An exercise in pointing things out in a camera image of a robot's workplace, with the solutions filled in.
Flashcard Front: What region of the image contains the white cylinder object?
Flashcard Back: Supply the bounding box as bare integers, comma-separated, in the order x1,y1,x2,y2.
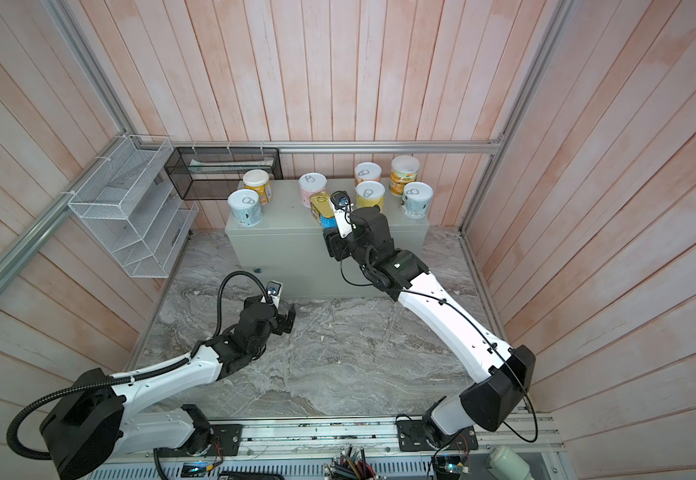
485,445,534,480

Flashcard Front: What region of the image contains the white lid can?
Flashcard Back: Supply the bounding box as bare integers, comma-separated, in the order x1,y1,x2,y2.
298,172,327,208
355,180,386,210
354,162,382,185
228,188,263,228
401,182,434,219

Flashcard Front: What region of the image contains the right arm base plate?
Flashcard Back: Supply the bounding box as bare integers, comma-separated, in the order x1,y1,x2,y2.
394,397,479,453

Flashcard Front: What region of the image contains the bundle of coloured wires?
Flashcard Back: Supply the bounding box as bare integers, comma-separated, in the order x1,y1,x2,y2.
323,446,379,480

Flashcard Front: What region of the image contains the yellow label can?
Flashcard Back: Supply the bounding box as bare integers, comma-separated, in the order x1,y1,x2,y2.
242,169,272,205

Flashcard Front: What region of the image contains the white wire mesh shelf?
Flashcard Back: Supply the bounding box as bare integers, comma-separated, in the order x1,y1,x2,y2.
68,135,198,279

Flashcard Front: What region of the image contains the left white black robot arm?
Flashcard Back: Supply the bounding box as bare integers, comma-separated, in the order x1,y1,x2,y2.
40,297,296,479

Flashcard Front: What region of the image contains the grey metal cabinet box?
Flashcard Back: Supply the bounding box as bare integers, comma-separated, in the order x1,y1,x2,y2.
224,176,431,299

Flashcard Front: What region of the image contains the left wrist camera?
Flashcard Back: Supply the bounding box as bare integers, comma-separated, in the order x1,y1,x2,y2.
266,281,283,309

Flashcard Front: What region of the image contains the orange green label can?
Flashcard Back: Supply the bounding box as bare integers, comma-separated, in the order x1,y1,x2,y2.
389,155,420,197

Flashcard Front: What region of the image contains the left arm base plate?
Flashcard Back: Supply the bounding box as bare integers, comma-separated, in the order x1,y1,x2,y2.
180,424,243,457

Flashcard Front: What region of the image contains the gold rectangular sardine tin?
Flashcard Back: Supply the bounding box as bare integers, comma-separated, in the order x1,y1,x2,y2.
309,191,337,229

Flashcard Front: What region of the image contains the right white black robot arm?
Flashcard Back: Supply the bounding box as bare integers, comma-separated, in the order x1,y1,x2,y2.
324,205,535,443

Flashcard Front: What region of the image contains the black corrugated cable hose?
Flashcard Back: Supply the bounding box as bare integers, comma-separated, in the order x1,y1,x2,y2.
5,270,271,462

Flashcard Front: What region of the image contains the black mesh basket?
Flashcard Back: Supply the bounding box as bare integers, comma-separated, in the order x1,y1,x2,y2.
164,146,283,201

